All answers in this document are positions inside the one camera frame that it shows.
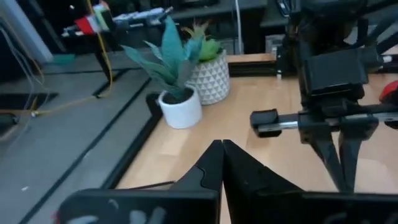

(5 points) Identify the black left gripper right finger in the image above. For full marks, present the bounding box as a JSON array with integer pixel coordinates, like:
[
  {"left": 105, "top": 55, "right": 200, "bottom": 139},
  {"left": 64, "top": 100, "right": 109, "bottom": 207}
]
[{"left": 223, "top": 139, "right": 398, "bottom": 224}]

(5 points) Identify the red box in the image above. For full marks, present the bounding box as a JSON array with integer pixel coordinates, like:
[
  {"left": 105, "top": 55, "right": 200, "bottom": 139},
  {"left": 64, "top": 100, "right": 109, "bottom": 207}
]
[{"left": 74, "top": 16, "right": 96, "bottom": 35}]

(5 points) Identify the green succulent in patterned pot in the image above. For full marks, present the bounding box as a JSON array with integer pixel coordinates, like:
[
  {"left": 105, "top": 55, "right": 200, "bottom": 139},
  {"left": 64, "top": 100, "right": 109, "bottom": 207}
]
[{"left": 182, "top": 20, "right": 231, "bottom": 106}]

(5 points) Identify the black floor mat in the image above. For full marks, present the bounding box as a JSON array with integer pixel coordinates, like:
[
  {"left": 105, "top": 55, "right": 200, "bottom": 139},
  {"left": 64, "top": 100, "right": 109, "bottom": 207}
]
[{"left": 0, "top": 91, "right": 59, "bottom": 110}]

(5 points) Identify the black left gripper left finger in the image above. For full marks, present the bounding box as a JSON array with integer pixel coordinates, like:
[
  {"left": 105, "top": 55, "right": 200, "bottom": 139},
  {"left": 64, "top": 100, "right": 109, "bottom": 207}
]
[{"left": 57, "top": 139, "right": 224, "bottom": 224}]

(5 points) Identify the green floor mat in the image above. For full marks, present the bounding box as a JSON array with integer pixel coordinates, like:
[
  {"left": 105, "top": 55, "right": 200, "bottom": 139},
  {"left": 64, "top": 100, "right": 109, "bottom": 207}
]
[{"left": 51, "top": 53, "right": 76, "bottom": 65}]

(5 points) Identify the black aluminium table frame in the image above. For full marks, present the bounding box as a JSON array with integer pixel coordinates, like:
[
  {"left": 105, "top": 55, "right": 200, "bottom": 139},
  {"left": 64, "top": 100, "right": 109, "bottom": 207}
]
[{"left": 18, "top": 57, "right": 299, "bottom": 224}]

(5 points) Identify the yellow cable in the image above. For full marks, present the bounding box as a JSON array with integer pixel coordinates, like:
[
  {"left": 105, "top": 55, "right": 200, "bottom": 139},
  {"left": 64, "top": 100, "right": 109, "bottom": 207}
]
[{"left": 0, "top": 0, "right": 113, "bottom": 118}]

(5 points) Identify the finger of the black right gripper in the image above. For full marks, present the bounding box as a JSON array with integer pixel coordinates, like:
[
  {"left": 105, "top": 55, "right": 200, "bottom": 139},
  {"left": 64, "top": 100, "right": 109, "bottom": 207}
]
[
  {"left": 307, "top": 139, "right": 347, "bottom": 194},
  {"left": 340, "top": 136, "right": 364, "bottom": 194}
]

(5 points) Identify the teal plant in white pot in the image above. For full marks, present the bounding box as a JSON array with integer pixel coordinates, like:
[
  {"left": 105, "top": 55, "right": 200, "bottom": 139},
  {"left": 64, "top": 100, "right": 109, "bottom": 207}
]
[{"left": 121, "top": 15, "right": 203, "bottom": 130}]

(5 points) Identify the white pole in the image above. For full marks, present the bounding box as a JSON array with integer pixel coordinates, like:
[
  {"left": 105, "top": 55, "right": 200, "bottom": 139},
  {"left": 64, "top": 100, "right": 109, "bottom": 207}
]
[{"left": 233, "top": 0, "right": 244, "bottom": 55}]

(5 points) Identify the black desk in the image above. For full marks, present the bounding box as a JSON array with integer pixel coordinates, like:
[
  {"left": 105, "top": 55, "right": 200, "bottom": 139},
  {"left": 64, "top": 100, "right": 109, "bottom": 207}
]
[{"left": 60, "top": 6, "right": 175, "bottom": 99}]

